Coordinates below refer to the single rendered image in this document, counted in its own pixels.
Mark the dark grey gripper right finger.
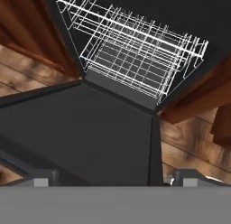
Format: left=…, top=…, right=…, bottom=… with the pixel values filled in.
left=173, top=168, right=230, bottom=188

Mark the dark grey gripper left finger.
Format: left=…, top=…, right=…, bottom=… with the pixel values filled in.
left=5, top=168, right=60, bottom=188

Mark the dark grey dishwasher door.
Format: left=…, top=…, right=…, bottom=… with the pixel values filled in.
left=0, top=79, right=165, bottom=188

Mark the dark grey dishwasher body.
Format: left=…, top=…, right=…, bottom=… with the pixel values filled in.
left=38, top=0, right=231, bottom=115

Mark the brown wooden cupboard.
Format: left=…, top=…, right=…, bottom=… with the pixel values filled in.
left=0, top=0, right=81, bottom=80
left=158, top=54, right=231, bottom=148

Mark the small white wire dishwasher rack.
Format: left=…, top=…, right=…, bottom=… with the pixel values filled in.
left=79, top=37, right=182, bottom=105

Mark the large white wire dishwasher rack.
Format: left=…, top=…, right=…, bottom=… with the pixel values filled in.
left=55, top=0, right=210, bottom=81

